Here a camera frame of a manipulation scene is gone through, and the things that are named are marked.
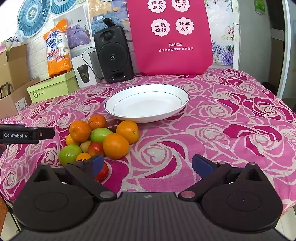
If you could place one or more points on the sliding door frame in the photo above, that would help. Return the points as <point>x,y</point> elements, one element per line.
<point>245,34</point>

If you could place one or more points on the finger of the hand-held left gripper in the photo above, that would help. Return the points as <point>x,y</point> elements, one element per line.
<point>47,133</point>

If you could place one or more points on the small orange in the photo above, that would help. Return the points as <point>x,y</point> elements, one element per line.
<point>83,157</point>

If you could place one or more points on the cardboard box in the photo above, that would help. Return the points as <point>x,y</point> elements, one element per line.
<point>13,69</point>

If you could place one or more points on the dark red plum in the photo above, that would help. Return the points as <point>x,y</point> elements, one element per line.
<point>113,125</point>

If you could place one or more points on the purple bedding wall poster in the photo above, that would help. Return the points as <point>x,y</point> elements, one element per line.
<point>78,34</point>

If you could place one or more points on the black microphone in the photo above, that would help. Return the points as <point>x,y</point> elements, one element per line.
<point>108,22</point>

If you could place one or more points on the pale yellow plum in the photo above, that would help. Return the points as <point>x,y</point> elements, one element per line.
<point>85,146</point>

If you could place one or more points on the white cup box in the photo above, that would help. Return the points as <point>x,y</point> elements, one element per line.
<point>83,76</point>

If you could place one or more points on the pink tote bag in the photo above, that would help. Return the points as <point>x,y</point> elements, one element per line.
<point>171,60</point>

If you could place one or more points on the orange paper cup pack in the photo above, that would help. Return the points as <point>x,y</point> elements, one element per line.
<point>57,67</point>

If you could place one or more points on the blue bedding wall poster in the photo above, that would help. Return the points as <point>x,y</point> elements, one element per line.
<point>99,14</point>

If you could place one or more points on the red yellow plum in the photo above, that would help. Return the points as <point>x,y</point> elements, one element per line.
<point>95,148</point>

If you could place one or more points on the blue paper fan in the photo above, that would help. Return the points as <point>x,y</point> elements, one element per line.
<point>62,5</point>
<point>32,16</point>

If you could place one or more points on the white plate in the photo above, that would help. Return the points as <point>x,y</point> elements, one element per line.
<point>148,104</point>

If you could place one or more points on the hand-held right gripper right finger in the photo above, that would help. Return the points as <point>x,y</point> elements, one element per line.
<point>203,165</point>

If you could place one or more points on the light green box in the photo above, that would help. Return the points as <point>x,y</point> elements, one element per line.
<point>53,89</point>

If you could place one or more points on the pink rose tablecloth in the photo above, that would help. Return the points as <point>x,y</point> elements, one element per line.
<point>208,139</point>

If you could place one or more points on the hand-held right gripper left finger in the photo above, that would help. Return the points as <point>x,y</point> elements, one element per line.
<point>97,163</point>

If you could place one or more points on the green sticker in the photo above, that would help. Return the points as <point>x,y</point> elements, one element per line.
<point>260,7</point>

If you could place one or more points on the black speaker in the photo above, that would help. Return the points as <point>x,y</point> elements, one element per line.
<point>113,55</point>

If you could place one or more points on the yellow orange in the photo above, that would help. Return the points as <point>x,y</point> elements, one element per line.
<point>69,140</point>

